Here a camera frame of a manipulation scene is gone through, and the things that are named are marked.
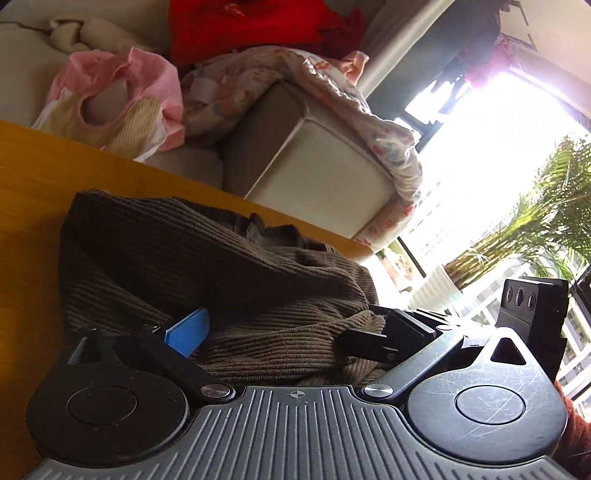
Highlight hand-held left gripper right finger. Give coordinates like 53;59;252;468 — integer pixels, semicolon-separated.
358;309;533;408

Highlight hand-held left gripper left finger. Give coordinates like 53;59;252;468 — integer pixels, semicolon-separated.
68;308;236;406

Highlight brown corduroy garment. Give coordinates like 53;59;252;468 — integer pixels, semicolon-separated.
58;188;394;389

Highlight person's right forearm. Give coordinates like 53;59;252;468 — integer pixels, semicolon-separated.
553;380;591;480

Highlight hanging red clothes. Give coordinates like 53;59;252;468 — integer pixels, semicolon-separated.
434;28;518;93

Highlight white ribbed plant pot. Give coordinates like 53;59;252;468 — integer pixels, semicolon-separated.
406;264;463;319

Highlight palm plant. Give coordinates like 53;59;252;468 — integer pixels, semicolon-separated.
442;135;591;297

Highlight grey sofa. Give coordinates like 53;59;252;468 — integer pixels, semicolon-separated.
0;0;399;241

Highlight floral blanket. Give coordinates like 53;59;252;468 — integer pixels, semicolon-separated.
179;46;424;251

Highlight pink garment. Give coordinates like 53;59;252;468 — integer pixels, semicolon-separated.
31;46;186;163

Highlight grey curtain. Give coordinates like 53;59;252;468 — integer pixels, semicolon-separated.
355;0;462;100

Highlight red garment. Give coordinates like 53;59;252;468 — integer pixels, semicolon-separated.
167;0;366;71

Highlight beige cloth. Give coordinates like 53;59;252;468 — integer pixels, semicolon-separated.
48;15;154;54

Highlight black window frame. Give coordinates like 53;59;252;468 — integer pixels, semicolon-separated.
397;60;591;402

